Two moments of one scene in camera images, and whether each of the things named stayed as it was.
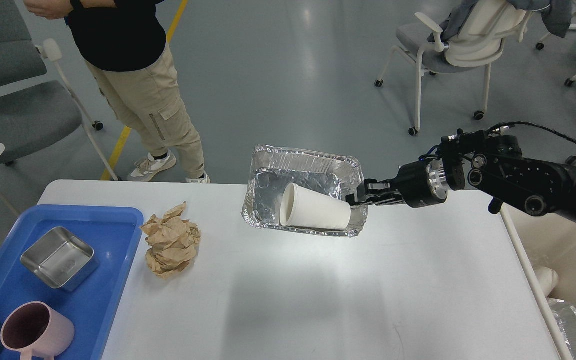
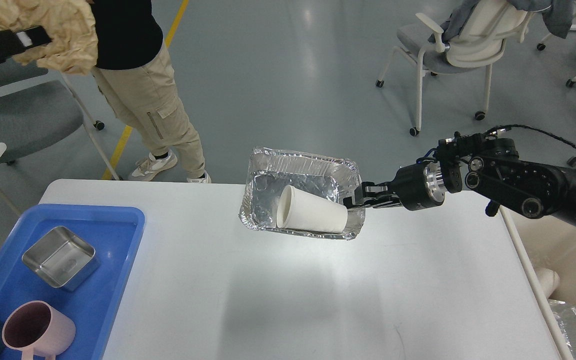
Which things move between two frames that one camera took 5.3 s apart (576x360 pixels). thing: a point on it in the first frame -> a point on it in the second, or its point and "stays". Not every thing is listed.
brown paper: [174, 242] -> [71, 24]
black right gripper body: [422, 183] stays
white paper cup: [301, 206] stays
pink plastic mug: [34, 327] stays
